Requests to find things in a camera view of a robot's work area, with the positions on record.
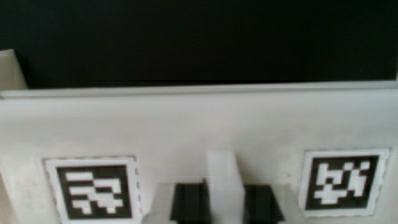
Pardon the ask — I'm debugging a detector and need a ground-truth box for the white cabinet door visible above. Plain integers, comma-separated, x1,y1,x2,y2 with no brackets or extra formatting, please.
0,81,398,224

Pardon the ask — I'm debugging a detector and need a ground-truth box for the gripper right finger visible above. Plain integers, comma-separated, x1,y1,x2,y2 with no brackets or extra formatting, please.
243,185,283,224

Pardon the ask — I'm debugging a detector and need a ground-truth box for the white U-shaped border frame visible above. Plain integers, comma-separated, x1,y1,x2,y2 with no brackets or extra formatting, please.
0,49,28,90

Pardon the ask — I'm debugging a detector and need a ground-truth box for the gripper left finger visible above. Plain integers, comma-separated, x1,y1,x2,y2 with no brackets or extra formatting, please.
168,182,211,224

